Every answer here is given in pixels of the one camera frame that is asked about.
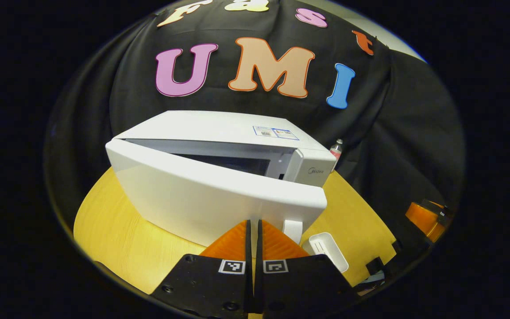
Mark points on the black backdrop cloth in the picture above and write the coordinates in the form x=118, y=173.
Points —
x=237, y=104

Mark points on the white microwave oven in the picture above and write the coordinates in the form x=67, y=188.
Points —
x=202, y=195

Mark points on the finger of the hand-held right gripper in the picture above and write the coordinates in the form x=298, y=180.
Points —
x=421, y=219

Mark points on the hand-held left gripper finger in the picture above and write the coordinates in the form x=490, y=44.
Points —
x=259, y=266
x=249, y=266

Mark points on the white rectangular tray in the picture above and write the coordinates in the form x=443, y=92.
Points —
x=330, y=252

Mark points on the clear bottle with pink label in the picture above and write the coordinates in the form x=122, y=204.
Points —
x=336, y=150

